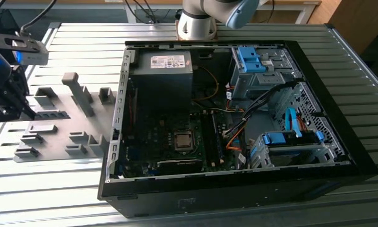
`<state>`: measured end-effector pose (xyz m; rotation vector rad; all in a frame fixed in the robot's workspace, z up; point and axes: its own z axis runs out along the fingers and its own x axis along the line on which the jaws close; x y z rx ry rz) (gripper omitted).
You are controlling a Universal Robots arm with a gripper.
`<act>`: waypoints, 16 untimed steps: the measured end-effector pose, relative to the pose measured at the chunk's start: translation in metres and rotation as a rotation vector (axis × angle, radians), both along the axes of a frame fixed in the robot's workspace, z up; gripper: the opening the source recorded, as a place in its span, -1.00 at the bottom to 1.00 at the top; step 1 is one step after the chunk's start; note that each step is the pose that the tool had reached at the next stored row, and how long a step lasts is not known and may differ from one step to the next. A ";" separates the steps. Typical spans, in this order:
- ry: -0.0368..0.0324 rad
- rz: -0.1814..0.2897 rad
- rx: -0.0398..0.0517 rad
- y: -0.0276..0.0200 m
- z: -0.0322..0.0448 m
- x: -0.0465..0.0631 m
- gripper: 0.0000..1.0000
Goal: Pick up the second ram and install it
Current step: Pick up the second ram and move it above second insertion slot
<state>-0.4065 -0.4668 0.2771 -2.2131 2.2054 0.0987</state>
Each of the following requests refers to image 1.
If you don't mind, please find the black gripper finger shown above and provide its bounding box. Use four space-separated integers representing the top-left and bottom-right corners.
4 65 37 120
0 105 24 123

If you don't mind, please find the grey plastic parts rack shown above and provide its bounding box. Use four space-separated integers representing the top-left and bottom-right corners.
12 72 118 164

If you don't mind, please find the RAM stick with black chips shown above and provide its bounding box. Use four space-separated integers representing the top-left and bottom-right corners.
33 110 72 120

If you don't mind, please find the black open PC case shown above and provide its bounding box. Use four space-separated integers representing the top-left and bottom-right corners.
97 40 378 218

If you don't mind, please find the black graphics card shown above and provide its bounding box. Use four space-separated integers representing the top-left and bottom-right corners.
156 158 204 176

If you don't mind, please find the black camera cable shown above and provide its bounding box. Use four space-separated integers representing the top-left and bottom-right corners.
18 0 58 36

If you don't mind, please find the thin orange wire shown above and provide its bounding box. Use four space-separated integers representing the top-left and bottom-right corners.
192 66 221 102

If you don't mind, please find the red flat cable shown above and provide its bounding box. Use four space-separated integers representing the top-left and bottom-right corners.
128 89 138 125

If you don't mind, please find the black RAM slot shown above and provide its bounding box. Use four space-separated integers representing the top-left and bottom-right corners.
201 111 216 166

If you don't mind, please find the blue disk carrier with disk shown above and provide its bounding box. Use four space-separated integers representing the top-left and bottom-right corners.
260 131 324 145

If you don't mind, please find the green motherboard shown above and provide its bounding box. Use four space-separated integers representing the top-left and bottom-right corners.
122 107 241 178

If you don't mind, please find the blue installed RAM stick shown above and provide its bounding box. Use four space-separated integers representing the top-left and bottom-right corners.
212 111 225 164

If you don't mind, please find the grey power supply white label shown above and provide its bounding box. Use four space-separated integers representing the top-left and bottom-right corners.
130 50 196 114

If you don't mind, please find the blue disk carrier tall latch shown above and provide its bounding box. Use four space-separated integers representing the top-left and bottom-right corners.
237 47 268 73

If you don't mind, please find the black power wire bundle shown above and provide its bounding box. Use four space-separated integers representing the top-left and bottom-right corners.
222 81 296 140

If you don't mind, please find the tall grey disk bay cage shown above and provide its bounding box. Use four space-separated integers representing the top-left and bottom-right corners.
229 46 304 100

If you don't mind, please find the brown wooden cabinet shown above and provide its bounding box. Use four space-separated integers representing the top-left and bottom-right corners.
308 0 378 55

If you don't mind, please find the wooden desk white frame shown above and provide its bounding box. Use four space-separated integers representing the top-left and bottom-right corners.
58 0 322 24

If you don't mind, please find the CPU socket with silver CPU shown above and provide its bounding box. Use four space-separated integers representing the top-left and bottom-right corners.
173 129 198 152

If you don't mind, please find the blue flat data wire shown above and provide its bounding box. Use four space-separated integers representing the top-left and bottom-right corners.
284 107 304 138

